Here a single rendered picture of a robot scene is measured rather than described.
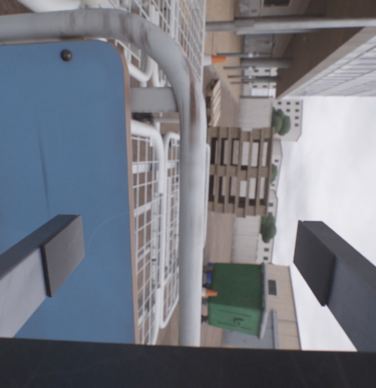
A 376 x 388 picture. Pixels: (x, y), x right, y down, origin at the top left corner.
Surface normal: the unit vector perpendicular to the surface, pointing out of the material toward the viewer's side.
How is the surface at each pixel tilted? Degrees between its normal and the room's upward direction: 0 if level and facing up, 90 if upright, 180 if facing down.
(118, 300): 90
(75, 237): 10
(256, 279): 94
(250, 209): 90
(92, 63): 90
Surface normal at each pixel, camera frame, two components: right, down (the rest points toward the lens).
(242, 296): -0.12, -0.83
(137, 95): -0.21, 0.25
